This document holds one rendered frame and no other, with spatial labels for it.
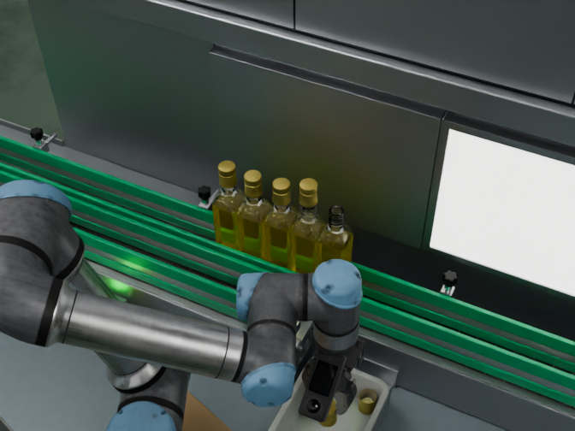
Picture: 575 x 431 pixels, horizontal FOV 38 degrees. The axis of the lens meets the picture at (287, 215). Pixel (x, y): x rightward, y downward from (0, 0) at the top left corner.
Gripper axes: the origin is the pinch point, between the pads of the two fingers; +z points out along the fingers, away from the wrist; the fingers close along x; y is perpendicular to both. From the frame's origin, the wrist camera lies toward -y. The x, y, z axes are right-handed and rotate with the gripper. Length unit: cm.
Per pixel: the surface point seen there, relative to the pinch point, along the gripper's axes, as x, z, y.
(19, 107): 204, 91, 126
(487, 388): -24.2, 5.7, 20.7
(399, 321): -4.8, -2.4, 22.3
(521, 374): -29.3, 0.5, 22.8
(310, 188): 16.0, -26.5, 25.4
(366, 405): -3.9, 11.6, 10.4
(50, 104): 193, 91, 133
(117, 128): 73, -8, 41
